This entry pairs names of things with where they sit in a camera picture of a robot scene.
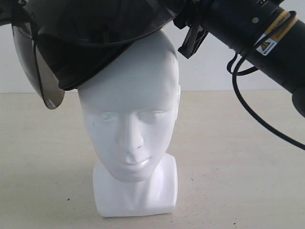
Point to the white mannequin head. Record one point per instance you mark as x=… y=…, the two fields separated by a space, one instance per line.
x=129 y=110

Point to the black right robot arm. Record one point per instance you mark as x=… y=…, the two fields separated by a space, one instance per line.
x=271 y=38

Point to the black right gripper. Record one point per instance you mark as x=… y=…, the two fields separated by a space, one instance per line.
x=196 y=33

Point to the black helmet with visor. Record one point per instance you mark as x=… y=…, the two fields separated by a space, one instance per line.
x=61 y=44

